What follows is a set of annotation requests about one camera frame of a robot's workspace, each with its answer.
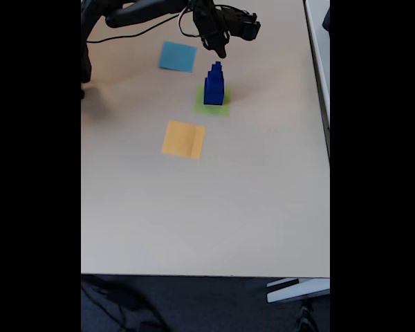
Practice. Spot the dark blue object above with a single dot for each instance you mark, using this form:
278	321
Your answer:
326	19

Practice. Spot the black camera box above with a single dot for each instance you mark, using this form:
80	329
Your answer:
243	22

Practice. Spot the small blue cube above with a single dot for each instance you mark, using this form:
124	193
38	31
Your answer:
216	70

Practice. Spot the white table foot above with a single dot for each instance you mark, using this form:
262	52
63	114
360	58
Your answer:
297	292

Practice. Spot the blue paper square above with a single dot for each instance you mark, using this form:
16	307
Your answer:
176	57

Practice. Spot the orange paper square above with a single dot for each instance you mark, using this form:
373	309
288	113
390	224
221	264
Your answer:
180	140

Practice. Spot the green paper square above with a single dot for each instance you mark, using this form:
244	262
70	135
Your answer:
224	110

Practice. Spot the medium blue cube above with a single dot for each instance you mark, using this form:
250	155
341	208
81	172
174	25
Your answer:
214	80

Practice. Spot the largest blue cube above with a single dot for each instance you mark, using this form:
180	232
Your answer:
212	97

